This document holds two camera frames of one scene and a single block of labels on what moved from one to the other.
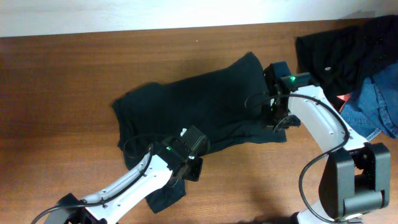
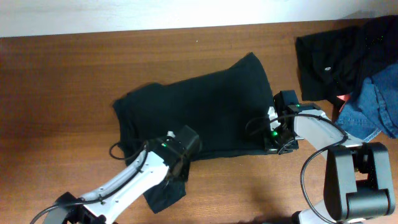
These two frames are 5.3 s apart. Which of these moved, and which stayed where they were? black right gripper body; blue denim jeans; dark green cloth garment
Moved: black right gripper body
Stayed: blue denim jeans; dark green cloth garment
